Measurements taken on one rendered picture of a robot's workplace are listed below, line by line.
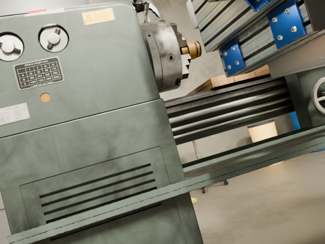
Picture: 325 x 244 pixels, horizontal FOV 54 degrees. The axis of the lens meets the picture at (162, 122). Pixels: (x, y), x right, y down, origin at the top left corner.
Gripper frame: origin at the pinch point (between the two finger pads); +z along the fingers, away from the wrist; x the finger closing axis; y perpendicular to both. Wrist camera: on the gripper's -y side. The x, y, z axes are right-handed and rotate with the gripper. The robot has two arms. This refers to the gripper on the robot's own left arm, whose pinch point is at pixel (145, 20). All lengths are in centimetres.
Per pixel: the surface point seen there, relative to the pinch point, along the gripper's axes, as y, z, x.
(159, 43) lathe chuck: -19.1, 24.0, 3.4
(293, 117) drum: 261, 28, -239
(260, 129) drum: 250, 34, -178
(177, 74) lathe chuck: -11.6, 35.7, -2.0
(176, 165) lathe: -20, 73, 12
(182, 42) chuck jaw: -8.5, 19.9, -10.6
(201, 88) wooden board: -5.3, 42.2, -12.7
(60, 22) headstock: -31, 15, 39
